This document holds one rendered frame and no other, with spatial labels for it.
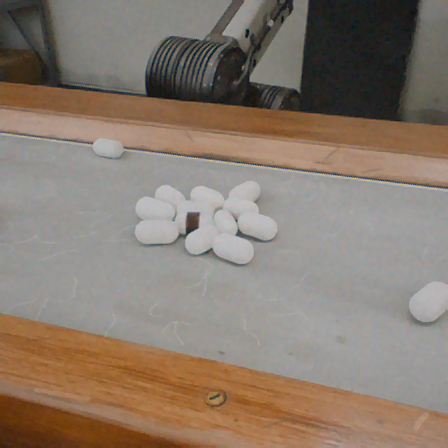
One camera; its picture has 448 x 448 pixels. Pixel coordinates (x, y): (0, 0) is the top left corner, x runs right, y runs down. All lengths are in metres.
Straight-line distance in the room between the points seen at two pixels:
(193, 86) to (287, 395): 0.61
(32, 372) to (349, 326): 0.20
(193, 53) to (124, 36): 2.04
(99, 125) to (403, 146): 0.34
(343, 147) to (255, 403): 0.35
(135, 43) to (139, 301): 2.52
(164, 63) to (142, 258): 0.49
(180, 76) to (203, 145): 0.26
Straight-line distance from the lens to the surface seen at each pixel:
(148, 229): 0.43
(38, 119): 0.69
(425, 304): 0.38
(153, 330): 0.36
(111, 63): 2.96
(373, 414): 0.29
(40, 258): 0.45
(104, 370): 0.31
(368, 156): 0.57
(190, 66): 0.84
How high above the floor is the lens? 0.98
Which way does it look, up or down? 32 degrees down
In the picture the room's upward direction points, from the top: straight up
